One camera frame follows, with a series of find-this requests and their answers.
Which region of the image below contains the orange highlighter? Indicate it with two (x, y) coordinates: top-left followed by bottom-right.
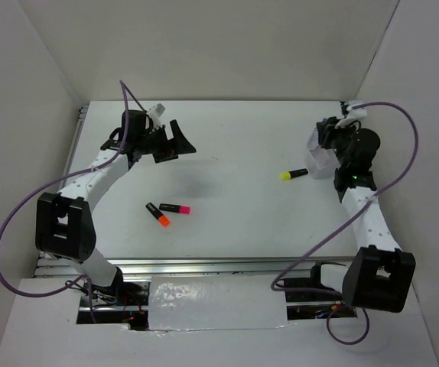
(145, 203), (170, 227)

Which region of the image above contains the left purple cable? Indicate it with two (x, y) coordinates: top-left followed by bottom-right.
(0, 80), (151, 324)

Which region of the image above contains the yellow highlighter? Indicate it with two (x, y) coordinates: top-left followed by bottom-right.
(281, 168), (308, 180)

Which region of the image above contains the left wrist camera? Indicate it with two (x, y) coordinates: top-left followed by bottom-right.
(147, 103), (165, 129)

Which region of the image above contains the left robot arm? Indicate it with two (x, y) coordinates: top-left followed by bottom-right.
(35, 103), (196, 305)

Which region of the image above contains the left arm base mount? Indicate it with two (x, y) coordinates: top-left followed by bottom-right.
(76, 281), (151, 331)

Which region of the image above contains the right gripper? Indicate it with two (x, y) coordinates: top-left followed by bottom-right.
(316, 117), (357, 168)

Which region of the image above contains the aluminium frame rail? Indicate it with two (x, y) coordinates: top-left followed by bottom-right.
(33, 255), (353, 278)

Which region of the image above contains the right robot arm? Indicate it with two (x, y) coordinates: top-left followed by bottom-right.
(307, 117), (416, 313)

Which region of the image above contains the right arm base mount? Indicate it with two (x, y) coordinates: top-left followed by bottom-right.
(279, 278), (342, 321)

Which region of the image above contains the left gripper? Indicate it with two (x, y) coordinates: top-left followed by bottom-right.
(138, 120), (196, 164)

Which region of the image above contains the white cover plate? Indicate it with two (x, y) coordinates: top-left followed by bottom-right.
(148, 275), (288, 331)

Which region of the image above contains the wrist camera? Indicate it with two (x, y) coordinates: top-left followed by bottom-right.
(147, 103), (165, 129)
(335, 99), (367, 128)

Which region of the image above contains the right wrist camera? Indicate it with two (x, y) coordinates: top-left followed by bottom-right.
(335, 99), (367, 128)

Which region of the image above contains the white divided container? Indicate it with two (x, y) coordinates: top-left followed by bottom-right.
(304, 129), (340, 180)

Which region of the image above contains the pink highlighter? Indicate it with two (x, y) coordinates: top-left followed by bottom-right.
(159, 203), (190, 214)

